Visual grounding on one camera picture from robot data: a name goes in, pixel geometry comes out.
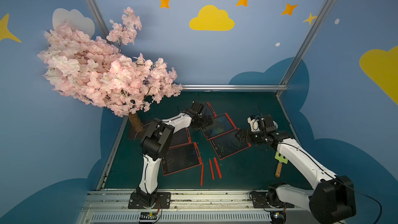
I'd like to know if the red tablet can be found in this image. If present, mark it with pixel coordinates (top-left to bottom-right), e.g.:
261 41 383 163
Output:
201 113 237 140
162 143 203 176
210 129 251 160
169 128 192 149
202 102 217 118

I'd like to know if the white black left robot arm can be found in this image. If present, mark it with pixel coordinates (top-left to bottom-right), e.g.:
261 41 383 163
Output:
135 101 212 207

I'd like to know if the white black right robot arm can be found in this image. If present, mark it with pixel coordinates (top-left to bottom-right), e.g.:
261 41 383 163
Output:
237 115 357 224

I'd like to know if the red stylus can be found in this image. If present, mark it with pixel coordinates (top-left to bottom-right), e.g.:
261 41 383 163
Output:
200 164 204 186
214 157 222 179
209 158 215 180

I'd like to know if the red stylus leftmost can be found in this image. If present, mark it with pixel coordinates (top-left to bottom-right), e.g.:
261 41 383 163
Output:
200 164 204 186

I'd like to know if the small circuit board right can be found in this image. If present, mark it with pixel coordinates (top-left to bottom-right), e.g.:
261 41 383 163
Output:
269 212 286 224

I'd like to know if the small circuit board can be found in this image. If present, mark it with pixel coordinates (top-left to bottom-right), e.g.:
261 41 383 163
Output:
269 212 286 224
138 212 159 224

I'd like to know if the small circuit board left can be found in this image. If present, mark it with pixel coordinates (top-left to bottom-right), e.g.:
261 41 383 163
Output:
138 212 159 224

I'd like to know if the pink cherry blossom tree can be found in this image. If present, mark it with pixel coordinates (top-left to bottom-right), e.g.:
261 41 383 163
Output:
38 7 182 132

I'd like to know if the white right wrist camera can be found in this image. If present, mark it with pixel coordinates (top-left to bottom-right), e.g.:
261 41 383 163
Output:
247 115 260 133

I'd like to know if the green rake wooden handle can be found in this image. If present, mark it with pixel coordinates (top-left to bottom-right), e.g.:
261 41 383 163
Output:
275 151 288 177

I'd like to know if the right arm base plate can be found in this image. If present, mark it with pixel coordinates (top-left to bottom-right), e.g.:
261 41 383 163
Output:
249 191 295 208

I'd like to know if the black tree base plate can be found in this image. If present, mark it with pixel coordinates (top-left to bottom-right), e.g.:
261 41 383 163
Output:
127 120 151 140

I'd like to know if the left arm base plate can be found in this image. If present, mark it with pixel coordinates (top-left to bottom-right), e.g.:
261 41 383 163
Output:
127 192 171 209

